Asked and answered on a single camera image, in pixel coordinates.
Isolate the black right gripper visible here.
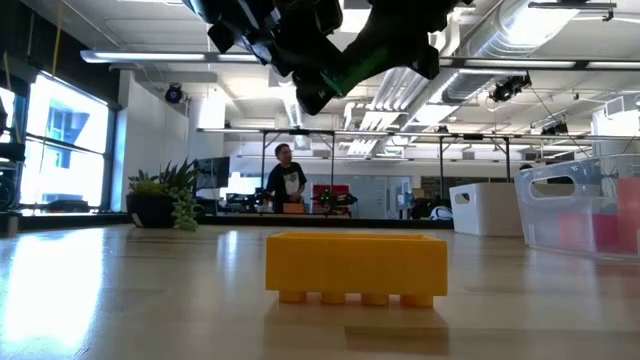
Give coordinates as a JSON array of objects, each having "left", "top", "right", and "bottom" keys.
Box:
[{"left": 344, "top": 0, "right": 474, "bottom": 80}]

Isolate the green toy brick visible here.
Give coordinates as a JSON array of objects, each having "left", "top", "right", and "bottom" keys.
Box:
[{"left": 319, "top": 46, "right": 431, "bottom": 100}]

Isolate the red crate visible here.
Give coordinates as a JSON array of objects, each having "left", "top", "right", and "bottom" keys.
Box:
[{"left": 310, "top": 183, "right": 352, "bottom": 217}]

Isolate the black aluminium table frame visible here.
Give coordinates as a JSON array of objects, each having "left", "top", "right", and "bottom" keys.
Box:
[{"left": 0, "top": 212, "right": 454, "bottom": 231}]

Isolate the yellow hanging cable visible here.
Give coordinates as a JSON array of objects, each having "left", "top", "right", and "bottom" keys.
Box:
[{"left": 49, "top": 0, "right": 66, "bottom": 76}]

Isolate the black ceiling-mounted device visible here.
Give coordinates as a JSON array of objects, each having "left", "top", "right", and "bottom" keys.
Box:
[
  {"left": 488, "top": 73, "right": 533, "bottom": 104},
  {"left": 540, "top": 121, "right": 570, "bottom": 137}
]

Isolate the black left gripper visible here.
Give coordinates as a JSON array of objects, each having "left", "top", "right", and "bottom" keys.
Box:
[{"left": 182, "top": 0, "right": 351, "bottom": 116}]

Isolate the potted succulent plant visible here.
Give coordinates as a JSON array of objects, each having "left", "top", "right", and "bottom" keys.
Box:
[{"left": 124, "top": 157, "right": 201, "bottom": 232}]

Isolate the clear plastic storage bin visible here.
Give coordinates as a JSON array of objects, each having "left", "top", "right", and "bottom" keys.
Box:
[{"left": 513, "top": 152, "right": 640, "bottom": 261}]

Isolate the black ceiling spotlight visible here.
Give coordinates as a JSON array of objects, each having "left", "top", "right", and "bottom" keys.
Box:
[{"left": 163, "top": 82, "right": 185, "bottom": 105}]

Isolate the black workstation frame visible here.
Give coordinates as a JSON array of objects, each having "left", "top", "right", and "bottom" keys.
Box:
[
  {"left": 438, "top": 132, "right": 512, "bottom": 185},
  {"left": 259, "top": 127, "right": 337, "bottom": 217}
]

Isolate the bright office window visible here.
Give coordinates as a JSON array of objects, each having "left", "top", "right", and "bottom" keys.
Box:
[{"left": 0, "top": 69, "right": 117, "bottom": 214}]

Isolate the silver ventilation duct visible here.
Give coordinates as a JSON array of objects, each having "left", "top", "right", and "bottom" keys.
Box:
[{"left": 439, "top": 0, "right": 581, "bottom": 109}]

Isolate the black computer monitor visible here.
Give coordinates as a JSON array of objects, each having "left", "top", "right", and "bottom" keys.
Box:
[{"left": 193, "top": 155, "right": 232, "bottom": 192}]

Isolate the yellow toy brick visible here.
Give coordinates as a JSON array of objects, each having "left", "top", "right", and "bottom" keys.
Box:
[{"left": 264, "top": 231, "right": 450, "bottom": 309}]

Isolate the overhead light bar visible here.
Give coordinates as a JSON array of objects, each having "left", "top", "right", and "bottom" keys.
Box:
[{"left": 79, "top": 48, "right": 624, "bottom": 70}]

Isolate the white plastic storage bin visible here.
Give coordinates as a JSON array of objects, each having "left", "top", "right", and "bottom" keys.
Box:
[{"left": 448, "top": 181, "right": 525, "bottom": 237}]

